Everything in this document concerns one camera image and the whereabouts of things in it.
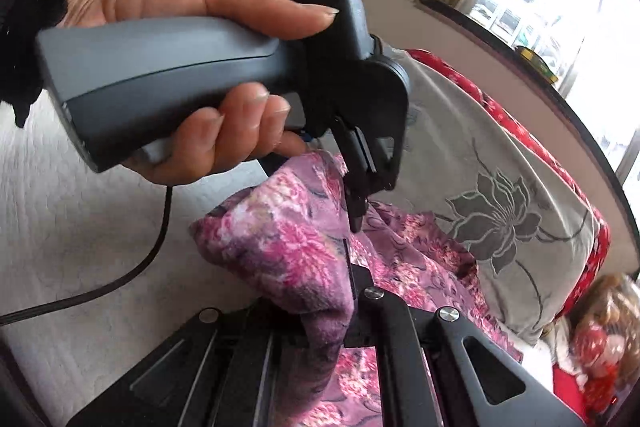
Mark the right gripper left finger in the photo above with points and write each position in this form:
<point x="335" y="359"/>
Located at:
<point x="252" y="344"/>

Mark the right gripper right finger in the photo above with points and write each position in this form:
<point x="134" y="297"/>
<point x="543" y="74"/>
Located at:
<point x="383" y="321"/>

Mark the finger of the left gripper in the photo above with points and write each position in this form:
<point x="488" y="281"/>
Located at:
<point x="372" y="160"/>

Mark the purple floral garment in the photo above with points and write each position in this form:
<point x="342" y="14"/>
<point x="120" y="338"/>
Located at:
<point x="289" y="239"/>

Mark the person left hand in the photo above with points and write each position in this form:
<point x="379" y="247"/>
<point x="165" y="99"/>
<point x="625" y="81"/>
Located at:
<point x="250" y="122"/>

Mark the grey floral pillow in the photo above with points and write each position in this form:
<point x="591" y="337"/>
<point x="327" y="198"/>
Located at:
<point x="528" y="232"/>

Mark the white quilted mattress cover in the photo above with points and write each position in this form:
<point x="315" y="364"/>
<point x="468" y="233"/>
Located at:
<point x="66" y="230"/>

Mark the red cloth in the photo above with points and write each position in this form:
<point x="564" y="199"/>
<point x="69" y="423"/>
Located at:
<point x="565" y="387"/>

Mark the doll in plastic bag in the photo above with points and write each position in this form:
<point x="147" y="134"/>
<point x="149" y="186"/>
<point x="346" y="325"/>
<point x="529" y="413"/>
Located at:
<point x="604" y="343"/>

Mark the red patterned quilt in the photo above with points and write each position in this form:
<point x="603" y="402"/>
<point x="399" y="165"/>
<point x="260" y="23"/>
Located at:
<point x="602" y="239"/>

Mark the window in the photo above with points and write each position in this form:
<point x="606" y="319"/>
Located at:
<point x="592" y="48"/>

